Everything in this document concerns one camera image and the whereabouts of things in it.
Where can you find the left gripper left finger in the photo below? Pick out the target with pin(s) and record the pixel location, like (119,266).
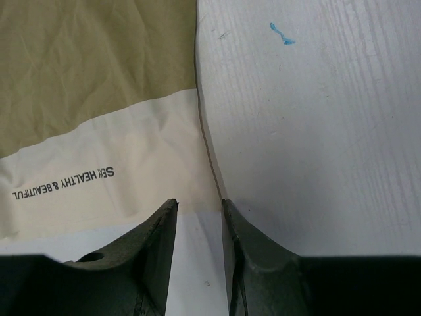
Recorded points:
(129,276)

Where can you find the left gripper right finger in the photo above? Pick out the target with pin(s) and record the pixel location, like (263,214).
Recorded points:
(264,278)

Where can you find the olive and cream underwear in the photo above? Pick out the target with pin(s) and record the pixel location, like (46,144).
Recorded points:
(99,115)

